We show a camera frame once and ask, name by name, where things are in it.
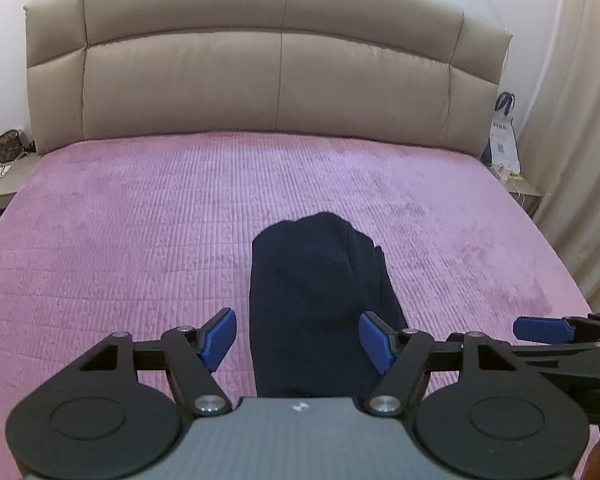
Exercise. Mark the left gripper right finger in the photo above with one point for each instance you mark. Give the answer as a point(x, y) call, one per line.
point(383, 345)

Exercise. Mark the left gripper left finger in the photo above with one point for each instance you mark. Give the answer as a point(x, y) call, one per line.
point(210, 343)

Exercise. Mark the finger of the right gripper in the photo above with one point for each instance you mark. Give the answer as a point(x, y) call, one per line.
point(544, 330)

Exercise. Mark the navy blue striped garment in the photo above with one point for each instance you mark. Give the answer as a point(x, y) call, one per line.
point(311, 280)

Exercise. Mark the right grey nightstand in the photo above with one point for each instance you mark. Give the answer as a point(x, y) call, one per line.
point(523, 192)

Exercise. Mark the grey nightstand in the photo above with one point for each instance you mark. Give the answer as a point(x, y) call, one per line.
point(12, 177)
point(523, 192)

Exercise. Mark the pink quilted bedspread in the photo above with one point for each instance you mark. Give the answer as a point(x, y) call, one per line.
point(149, 233)

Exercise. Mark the beige curtain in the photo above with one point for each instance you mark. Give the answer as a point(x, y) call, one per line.
point(560, 146)

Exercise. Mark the white printed shopping bag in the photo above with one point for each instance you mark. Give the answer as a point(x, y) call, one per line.
point(501, 153)

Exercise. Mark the left grey nightstand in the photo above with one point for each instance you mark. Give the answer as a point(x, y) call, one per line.
point(12, 177)

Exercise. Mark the brown patterned handbag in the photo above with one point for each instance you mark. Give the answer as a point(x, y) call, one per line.
point(11, 145)

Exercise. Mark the beige leather headboard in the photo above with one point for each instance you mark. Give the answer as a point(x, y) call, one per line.
point(420, 72)

